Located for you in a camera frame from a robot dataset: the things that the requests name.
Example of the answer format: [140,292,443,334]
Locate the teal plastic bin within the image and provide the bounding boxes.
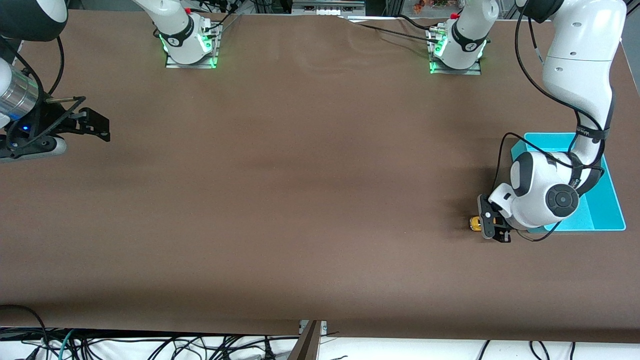
[510,132,627,234]

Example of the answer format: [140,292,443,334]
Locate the brown table cover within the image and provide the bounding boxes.
[0,11,640,344]

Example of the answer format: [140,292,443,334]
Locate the orange decorative plant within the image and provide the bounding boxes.
[412,0,452,14]

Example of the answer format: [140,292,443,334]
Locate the brown table leg beam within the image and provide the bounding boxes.
[286,320,322,360]

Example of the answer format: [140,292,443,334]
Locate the grey box with ports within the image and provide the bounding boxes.
[292,0,367,16]

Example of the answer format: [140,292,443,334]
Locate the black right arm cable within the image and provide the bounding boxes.
[10,35,66,101]

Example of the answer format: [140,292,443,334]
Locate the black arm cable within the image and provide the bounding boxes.
[10,35,66,101]
[492,0,609,244]

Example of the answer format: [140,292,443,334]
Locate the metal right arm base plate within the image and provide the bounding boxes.
[165,17,221,70]

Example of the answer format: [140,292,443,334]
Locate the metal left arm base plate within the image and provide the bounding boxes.
[428,25,484,76]

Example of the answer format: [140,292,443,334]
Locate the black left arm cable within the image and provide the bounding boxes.
[492,0,609,244]

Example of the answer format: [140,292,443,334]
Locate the black base power cable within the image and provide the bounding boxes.
[200,0,244,39]

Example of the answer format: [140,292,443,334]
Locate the black arched floor cable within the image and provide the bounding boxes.
[0,304,48,346]

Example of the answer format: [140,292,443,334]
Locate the metal table bracket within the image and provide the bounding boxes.
[298,320,328,337]

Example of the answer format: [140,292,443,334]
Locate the long black table cable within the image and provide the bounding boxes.
[340,15,443,40]

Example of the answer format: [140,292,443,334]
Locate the green floor cable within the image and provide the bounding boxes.
[56,329,77,360]

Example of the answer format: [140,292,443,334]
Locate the tangled black floor cables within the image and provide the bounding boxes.
[0,327,301,360]

